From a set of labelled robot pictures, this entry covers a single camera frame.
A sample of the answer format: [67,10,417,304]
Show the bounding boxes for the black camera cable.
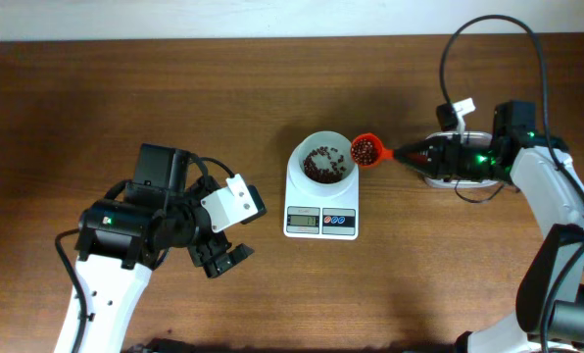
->
[53,155,237,353]
[438,13,584,353]

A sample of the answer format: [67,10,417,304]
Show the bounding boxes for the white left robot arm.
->
[55,144,267,352]

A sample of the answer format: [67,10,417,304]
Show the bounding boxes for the white round bowl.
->
[289,131,357,185]

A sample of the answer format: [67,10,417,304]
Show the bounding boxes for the orange plastic scoop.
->
[350,133,394,169]

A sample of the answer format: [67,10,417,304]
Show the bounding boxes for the clear plastic bean container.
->
[423,131,497,189]

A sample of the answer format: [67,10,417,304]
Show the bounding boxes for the red beans in bowl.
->
[302,146,347,184]

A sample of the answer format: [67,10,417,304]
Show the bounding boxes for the white digital kitchen scale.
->
[283,159,360,240]

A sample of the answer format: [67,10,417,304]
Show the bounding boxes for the black left camera cable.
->
[53,155,237,353]

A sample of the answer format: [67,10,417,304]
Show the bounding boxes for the black right camera cable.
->
[438,13,584,353]

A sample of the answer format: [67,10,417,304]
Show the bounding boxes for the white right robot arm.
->
[393,101,584,352]

